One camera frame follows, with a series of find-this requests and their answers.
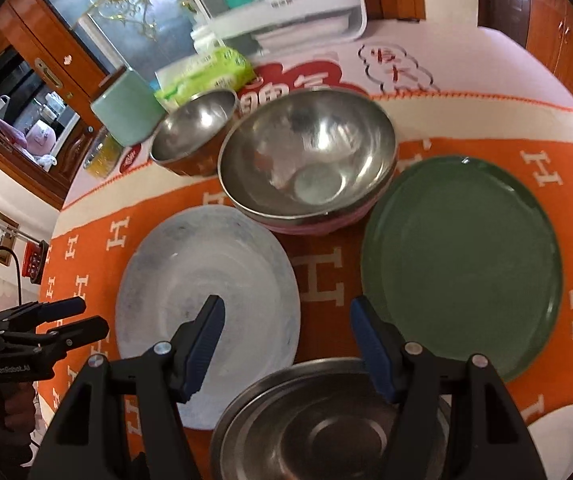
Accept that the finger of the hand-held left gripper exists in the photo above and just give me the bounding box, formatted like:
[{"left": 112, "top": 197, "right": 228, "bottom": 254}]
[
  {"left": 0, "top": 296, "right": 88, "bottom": 334},
  {"left": 0, "top": 315, "right": 110, "bottom": 362}
]

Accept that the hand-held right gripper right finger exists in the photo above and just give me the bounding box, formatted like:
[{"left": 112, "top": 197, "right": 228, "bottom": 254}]
[{"left": 350, "top": 295, "right": 537, "bottom": 480}]

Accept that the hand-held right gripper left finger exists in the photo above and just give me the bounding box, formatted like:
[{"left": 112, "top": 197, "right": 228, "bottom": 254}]
[{"left": 41, "top": 294, "right": 227, "bottom": 480}]

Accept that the white marbled plate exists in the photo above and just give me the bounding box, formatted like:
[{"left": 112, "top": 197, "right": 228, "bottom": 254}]
[{"left": 115, "top": 206, "right": 301, "bottom": 431}]

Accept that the green plate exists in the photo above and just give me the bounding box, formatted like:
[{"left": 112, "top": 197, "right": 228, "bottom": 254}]
[{"left": 360, "top": 156, "right": 563, "bottom": 383}]

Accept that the pink steel bowl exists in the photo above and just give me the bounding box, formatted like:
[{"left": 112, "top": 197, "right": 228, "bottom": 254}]
[{"left": 236, "top": 175, "right": 392, "bottom": 236}]

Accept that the large steel bowl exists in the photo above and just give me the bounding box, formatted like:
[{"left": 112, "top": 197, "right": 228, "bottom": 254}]
[{"left": 218, "top": 91, "right": 398, "bottom": 221}]

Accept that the small steel bowl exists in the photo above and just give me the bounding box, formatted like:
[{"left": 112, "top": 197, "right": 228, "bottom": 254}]
[{"left": 150, "top": 89, "right": 240, "bottom": 177}]

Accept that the person's left hand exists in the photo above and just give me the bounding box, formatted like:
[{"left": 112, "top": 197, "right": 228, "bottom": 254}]
[{"left": 0, "top": 384, "right": 38, "bottom": 433}]

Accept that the orange patterned tablecloth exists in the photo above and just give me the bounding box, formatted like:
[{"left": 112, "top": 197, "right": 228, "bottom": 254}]
[{"left": 34, "top": 91, "right": 573, "bottom": 480}]

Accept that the glass jar with yellow contents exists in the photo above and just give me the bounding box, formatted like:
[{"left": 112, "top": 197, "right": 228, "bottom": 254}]
[{"left": 84, "top": 130, "right": 122, "bottom": 179}]

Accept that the pink rice cooker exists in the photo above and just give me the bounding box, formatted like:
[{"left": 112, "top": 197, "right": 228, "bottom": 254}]
[{"left": 25, "top": 119, "right": 60, "bottom": 159}]

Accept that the white rounded object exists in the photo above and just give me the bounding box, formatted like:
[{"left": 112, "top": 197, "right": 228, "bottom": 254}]
[{"left": 526, "top": 402, "right": 573, "bottom": 480}]

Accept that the mint green canister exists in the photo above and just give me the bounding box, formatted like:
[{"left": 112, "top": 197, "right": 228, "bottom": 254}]
[{"left": 90, "top": 67, "right": 167, "bottom": 146}]

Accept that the green tissue packet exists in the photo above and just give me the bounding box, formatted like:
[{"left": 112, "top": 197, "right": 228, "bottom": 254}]
[{"left": 154, "top": 46, "right": 257, "bottom": 111}]

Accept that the white red printed tablecloth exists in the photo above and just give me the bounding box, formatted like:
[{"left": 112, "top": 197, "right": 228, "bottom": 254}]
[{"left": 61, "top": 24, "right": 573, "bottom": 211}]

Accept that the white storage box clear lid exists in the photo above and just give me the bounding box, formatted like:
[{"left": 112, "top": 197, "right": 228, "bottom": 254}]
[{"left": 174, "top": 0, "right": 367, "bottom": 45}]

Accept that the wooden cabinet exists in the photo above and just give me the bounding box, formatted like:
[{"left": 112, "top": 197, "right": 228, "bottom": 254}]
[{"left": 525, "top": 0, "right": 573, "bottom": 111}]

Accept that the black cable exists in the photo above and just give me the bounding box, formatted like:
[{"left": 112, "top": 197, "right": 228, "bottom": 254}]
[{"left": 0, "top": 246, "right": 23, "bottom": 307}]

